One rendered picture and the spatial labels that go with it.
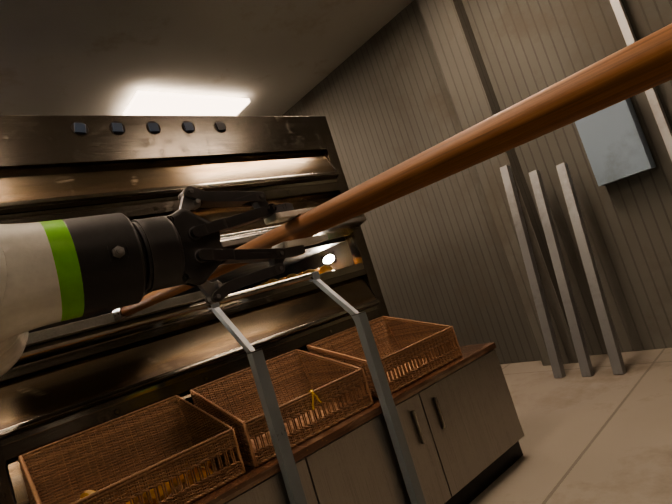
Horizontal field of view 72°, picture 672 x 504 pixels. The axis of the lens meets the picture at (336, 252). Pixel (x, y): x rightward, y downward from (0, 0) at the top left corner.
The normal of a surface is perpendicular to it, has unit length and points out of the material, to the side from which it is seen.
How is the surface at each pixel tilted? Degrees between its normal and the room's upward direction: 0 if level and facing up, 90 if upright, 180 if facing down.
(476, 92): 90
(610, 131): 90
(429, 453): 90
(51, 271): 103
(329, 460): 90
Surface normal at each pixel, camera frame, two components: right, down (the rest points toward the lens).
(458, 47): -0.72, 0.16
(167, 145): 0.58, -0.26
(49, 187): 0.44, -0.56
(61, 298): 0.64, 0.41
